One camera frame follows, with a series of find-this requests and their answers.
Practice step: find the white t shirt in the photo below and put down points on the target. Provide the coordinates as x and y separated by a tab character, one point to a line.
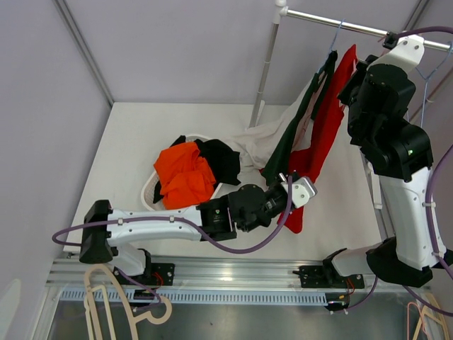
257	144

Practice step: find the dark green t shirt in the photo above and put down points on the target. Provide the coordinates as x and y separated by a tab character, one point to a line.
279	160

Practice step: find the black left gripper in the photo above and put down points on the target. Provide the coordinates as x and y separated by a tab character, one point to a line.
279	187

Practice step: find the hangers pile bottom right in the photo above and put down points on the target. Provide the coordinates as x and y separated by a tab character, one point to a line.
425	323

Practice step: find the red t shirt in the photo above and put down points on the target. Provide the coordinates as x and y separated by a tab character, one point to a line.
327	117

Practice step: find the black t shirt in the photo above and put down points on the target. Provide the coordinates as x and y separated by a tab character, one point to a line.
229	167

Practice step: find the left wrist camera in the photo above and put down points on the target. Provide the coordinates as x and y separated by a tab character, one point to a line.
300	188

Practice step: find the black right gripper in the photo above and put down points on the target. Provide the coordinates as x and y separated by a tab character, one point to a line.
359	76

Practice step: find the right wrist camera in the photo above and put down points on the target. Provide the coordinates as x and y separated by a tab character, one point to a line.
405	53

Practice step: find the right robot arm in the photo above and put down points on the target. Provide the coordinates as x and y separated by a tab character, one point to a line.
377	96

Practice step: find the orange t shirt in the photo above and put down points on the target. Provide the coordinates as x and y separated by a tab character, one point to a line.
186	178

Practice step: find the beige hanger on floor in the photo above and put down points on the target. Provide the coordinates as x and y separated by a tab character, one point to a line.
134	317

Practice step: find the light blue wire hanger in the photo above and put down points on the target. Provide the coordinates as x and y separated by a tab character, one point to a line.
430	77

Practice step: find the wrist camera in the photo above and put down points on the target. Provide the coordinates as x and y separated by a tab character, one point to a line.
300	188
405	53

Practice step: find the metal clothes rack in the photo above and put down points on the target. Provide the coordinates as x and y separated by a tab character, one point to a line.
342	183

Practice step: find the aluminium mounting rail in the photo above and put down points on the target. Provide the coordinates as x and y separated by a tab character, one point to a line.
229	281

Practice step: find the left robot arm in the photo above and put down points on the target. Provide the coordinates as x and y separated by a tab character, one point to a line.
109	233

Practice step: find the white perforated plastic basket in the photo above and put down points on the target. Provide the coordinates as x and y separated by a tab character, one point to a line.
211	150

